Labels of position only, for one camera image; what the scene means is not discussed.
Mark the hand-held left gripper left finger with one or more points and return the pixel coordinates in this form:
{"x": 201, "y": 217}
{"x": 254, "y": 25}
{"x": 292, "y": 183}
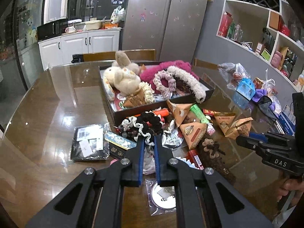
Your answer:
{"x": 141, "y": 161}

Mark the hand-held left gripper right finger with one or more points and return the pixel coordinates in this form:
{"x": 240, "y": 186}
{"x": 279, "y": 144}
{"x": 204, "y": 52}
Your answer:
{"x": 158, "y": 161}

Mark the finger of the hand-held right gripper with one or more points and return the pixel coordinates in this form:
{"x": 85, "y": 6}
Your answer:
{"x": 247, "y": 140}
{"x": 257, "y": 136}

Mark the black white lace scrunchie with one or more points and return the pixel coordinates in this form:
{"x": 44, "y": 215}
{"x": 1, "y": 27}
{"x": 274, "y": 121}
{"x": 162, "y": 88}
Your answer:
{"x": 129, "y": 123}

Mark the dark shallow box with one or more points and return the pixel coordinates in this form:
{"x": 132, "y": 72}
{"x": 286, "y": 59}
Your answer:
{"x": 133, "y": 114}

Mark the tan triangular snack packet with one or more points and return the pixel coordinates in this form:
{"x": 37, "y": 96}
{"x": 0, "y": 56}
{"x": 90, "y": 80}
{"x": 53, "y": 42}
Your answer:
{"x": 179, "y": 112}

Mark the brown triangular snack packet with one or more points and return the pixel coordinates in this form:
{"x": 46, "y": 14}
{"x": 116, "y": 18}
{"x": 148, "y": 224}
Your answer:
{"x": 241, "y": 128}
{"x": 134, "y": 99}
{"x": 223, "y": 123}
{"x": 192, "y": 133}

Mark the white furry headband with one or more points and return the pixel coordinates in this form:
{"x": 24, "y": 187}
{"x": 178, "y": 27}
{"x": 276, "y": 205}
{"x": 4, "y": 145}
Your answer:
{"x": 190, "y": 83}

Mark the beige plush rabbit toy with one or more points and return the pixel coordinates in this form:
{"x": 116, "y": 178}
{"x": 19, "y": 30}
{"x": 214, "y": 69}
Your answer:
{"x": 128, "y": 82}

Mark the pink cream crochet scrunchie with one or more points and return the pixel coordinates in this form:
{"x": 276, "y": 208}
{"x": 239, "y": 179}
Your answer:
{"x": 156, "y": 80}

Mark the glossy brown desktop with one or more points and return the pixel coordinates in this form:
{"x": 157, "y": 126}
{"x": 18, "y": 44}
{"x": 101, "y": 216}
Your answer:
{"x": 47, "y": 99}

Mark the person's right hand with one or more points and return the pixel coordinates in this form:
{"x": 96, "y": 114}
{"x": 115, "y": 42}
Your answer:
{"x": 296, "y": 190}

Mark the dark gold-printed box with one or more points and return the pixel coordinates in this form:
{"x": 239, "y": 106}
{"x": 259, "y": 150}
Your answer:
{"x": 118, "y": 151}

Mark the silver badge packet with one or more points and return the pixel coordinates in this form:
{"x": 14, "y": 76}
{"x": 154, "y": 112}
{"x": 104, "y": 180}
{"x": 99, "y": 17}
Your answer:
{"x": 174, "y": 139}

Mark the blue white box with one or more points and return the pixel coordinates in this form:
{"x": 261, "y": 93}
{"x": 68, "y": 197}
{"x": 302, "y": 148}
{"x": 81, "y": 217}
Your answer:
{"x": 286, "y": 120}

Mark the teal patterned card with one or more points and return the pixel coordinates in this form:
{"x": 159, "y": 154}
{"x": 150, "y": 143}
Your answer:
{"x": 116, "y": 139}

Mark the round badge in plastic sleeve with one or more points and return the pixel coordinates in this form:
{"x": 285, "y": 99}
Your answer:
{"x": 163, "y": 197}

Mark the brown bear hair clip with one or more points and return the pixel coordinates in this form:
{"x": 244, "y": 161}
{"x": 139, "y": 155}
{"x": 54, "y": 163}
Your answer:
{"x": 210, "y": 147}

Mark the small red snack packet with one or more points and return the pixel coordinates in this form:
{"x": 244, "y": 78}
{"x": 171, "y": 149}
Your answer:
{"x": 196, "y": 159}

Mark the small pink white packet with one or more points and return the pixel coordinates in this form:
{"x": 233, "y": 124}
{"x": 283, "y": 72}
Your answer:
{"x": 210, "y": 130}

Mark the black fluffy scrunchie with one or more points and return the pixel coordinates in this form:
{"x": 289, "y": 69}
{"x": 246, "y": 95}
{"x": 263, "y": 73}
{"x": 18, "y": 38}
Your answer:
{"x": 152, "y": 121}

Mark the purple cloth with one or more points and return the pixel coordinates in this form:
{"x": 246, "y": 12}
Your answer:
{"x": 258, "y": 93}

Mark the long red snack packet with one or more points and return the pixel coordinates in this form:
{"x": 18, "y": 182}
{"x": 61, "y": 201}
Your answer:
{"x": 209, "y": 111}

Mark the orange tube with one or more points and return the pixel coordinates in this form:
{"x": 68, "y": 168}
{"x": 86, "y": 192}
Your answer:
{"x": 161, "y": 112}

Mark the tied clear plastic bag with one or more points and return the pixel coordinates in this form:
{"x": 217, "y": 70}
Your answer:
{"x": 268, "y": 85}

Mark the green snack packet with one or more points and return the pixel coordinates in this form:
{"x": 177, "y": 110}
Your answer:
{"x": 199, "y": 112}

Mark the black card packet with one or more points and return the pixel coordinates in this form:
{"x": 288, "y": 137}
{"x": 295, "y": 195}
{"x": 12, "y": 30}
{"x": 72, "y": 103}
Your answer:
{"x": 80, "y": 152}

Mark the clear plastic bag of snacks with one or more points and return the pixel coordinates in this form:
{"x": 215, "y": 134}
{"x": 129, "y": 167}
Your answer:
{"x": 235, "y": 73}

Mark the pink pouch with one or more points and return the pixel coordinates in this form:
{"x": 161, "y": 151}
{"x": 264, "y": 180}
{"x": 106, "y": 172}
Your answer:
{"x": 276, "y": 59}

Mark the magenta fluffy cloth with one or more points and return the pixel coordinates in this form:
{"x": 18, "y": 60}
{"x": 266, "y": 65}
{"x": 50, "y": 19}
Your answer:
{"x": 152, "y": 74}

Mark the red box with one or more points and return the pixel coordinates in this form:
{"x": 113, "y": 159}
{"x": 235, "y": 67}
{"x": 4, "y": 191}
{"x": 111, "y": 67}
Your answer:
{"x": 224, "y": 23}

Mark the silver refrigerator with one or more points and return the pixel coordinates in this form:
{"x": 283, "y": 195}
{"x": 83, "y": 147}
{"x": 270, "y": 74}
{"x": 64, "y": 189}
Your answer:
{"x": 166, "y": 28}

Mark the white kitchen cabinet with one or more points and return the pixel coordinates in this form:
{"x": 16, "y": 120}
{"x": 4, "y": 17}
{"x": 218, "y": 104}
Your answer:
{"x": 71, "y": 45}

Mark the orange box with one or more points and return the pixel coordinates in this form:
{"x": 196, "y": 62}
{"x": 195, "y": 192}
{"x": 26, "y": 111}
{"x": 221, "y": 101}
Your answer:
{"x": 110, "y": 26}

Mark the white basin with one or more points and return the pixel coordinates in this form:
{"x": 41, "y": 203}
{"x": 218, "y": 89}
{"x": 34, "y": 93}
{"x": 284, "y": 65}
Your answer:
{"x": 91, "y": 25}

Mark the white plastic bag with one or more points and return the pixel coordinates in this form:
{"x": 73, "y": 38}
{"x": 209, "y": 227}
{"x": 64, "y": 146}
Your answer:
{"x": 117, "y": 15}

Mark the white mug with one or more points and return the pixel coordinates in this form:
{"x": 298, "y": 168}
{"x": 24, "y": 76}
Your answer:
{"x": 70, "y": 29}

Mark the black microwave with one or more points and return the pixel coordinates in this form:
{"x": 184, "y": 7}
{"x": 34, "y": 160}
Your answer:
{"x": 49, "y": 29}

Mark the glass door with stickers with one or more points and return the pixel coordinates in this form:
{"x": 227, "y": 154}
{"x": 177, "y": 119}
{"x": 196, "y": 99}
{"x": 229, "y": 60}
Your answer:
{"x": 26, "y": 28}

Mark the white wall shelf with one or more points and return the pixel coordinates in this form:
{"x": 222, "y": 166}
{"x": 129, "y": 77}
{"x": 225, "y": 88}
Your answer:
{"x": 247, "y": 7}

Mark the dark glass wall cabinet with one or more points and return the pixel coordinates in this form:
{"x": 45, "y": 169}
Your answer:
{"x": 99, "y": 0}

